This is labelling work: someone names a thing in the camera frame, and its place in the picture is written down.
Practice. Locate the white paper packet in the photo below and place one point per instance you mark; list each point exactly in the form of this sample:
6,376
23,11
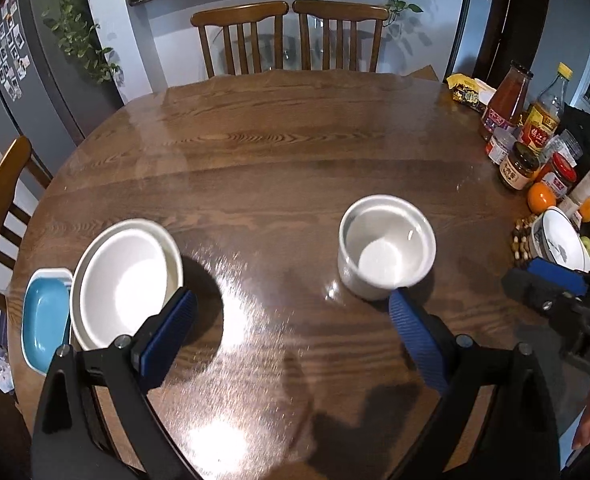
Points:
485,91

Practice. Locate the trailing green plant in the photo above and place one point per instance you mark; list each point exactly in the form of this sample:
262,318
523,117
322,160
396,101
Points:
82,35

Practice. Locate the deep white bowl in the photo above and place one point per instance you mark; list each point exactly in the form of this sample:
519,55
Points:
380,255

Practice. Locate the cream tube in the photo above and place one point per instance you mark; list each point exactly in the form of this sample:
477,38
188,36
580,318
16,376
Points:
582,190

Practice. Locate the white bowl with dark print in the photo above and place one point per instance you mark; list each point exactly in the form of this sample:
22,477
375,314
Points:
560,240

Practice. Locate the person's right hand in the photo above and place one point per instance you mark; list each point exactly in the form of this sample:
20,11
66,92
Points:
589,417

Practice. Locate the wooden bead trivet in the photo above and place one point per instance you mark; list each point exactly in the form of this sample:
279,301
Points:
522,240

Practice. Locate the square patterned white plate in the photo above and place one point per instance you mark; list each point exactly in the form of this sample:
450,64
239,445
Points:
50,274

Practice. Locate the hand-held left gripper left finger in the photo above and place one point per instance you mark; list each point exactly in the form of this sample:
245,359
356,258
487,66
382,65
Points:
172,340

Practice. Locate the small white lid jar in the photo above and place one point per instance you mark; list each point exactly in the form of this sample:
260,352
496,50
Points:
500,147

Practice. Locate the wide white bowl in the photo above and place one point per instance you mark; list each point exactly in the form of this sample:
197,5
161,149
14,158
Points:
120,285

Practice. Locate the slatted brown wooden chair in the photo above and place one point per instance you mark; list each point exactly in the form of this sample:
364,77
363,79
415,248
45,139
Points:
340,12
240,15

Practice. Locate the green fruit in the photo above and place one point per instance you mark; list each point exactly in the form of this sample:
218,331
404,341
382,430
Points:
587,246

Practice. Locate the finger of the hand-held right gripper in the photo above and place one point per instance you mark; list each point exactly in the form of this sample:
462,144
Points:
557,275
530,287

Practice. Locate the yellow snack packet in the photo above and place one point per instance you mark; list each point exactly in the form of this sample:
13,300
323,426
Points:
464,91

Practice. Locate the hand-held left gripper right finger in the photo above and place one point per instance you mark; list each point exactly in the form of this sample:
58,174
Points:
417,340

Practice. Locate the dark wooden door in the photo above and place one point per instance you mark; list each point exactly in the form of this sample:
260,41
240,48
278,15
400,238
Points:
507,25

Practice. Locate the red sauce bottle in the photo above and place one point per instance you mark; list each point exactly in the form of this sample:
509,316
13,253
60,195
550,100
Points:
505,102

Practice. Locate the flat cardboard sheet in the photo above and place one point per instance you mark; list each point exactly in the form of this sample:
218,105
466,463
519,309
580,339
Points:
423,72

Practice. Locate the brown black lid jar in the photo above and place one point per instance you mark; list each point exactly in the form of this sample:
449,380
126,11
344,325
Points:
517,169

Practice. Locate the grey refrigerator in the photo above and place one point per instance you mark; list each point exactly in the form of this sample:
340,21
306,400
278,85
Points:
50,90

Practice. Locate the orange fruit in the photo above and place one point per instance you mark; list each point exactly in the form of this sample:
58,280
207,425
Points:
541,197
588,210

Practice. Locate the white tissue pack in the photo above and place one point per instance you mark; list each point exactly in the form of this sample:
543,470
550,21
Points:
6,379

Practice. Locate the yellow cap oil bottle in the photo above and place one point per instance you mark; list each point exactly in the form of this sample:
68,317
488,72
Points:
542,120

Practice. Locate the red lid sauce jar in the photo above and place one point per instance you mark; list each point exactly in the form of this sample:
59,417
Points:
560,175

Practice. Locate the clear plastic cup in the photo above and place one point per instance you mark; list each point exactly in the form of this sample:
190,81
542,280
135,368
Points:
570,146

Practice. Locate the blue plate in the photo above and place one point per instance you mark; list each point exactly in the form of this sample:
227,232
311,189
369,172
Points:
45,317

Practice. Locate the group of fridge photos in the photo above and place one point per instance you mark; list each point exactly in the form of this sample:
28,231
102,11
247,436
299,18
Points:
7,45

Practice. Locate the light brown wooden chair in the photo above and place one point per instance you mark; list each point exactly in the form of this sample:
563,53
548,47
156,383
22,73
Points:
2,185

